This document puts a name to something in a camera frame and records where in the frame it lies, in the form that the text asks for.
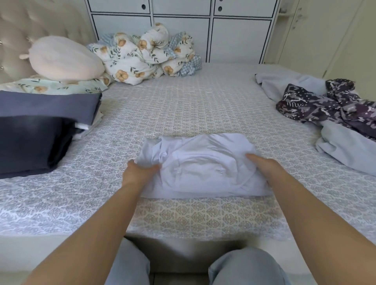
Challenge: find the person's right hand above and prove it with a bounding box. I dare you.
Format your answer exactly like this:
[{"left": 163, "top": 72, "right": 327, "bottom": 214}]
[{"left": 245, "top": 153, "right": 286, "bottom": 186}]

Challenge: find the person's left hand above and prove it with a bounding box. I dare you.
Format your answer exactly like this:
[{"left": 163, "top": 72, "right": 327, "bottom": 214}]
[{"left": 121, "top": 159, "right": 162, "bottom": 191}]

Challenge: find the light lavender sunscreen jacket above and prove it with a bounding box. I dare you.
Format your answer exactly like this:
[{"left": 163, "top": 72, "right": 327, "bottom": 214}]
[{"left": 134, "top": 133, "right": 275, "bottom": 199}]

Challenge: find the white printed t-shirt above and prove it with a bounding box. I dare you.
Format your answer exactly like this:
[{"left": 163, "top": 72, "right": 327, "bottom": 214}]
[{"left": 72, "top": 110, "right": 105, "bottom": 141}]

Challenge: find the bed with grey patterned sheet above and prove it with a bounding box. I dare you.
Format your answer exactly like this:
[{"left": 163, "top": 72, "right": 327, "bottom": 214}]
[{"left": 0, "top": 62, "right": 376, "bottom": 274}]

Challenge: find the dark purple patterned garment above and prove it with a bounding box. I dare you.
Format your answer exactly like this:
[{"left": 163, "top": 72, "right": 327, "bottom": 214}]
[{"left": 275, "top": 78, "right": 376, "bottom": 142}]

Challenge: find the grey printed t-shirt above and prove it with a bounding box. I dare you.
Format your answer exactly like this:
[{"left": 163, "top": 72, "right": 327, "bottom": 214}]
[{"left": 0, "top": 90, "right": 102, "bottom": 126}]

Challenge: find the person's right forearm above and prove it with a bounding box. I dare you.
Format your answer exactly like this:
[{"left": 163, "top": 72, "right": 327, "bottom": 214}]
[{"left": 267, "top": 167, "right": 376, "bottom": 285}]

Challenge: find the person's left forearm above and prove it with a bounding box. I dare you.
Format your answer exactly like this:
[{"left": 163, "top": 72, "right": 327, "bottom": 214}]
[{"left": 23, "top": 179, "right": 148, "bottom": 285}]

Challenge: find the floral pillow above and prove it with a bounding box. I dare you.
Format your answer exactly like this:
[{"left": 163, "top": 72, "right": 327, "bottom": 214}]
[{"left": 0, "top": 75, "right": 114, "bottom": 96}]

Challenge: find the floral bunched quilt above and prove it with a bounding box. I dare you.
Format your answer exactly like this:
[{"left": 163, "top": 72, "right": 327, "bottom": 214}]
[{"left": 169, "top": 32, "right": 203, "bottom": 77}]

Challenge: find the white wardrobe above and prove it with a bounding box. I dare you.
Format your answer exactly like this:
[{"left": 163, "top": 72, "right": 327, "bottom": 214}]
[{"left": 83, "top": 0, "right": 282, "bottom": 65}]

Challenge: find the pink plush pillow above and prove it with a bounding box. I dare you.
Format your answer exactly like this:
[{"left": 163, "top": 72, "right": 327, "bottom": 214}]
[{"left": 19, "top": 35, "right": 107, "bottom": 82}]

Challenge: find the white door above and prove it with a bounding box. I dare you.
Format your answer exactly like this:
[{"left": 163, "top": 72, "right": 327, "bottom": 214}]
[{"left": 264, "top": 0, "right": 376, "bottom": 101}]

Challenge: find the beige tufted headboard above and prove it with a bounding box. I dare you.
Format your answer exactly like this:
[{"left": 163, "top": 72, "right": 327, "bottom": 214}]
[{"left": 0, "top": 0, "right": 96, "bottom": 84}]

